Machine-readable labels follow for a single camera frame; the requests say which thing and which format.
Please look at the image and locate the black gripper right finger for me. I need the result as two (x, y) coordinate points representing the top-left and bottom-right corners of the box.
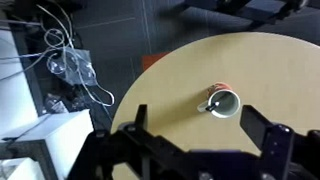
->
(239, 104), (278, 157)

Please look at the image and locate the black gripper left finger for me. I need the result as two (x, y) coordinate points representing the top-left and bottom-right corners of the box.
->
(134, 103), (149, 134)

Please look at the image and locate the maroon mug white inside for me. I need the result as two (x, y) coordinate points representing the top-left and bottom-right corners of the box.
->
(197, 81), (242, 120)

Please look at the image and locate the black marker pen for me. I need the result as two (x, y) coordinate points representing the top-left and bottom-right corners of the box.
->
(205, 101), (221, 112)

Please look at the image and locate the white box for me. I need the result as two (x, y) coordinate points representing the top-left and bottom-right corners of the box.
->
(0, 109), (95, 180)

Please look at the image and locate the clear plastic bag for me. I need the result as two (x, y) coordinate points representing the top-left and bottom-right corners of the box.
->
(46, 46), (100, 86)

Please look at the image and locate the black office chair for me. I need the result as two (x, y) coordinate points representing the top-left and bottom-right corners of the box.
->
(182, 0), (320, 25)

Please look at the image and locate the white cabinet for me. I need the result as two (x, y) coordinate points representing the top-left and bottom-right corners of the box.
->
(0, 28), (40, 135)

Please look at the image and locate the tangled white cable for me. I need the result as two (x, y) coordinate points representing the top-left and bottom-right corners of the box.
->
(0, 3), (116, 108)

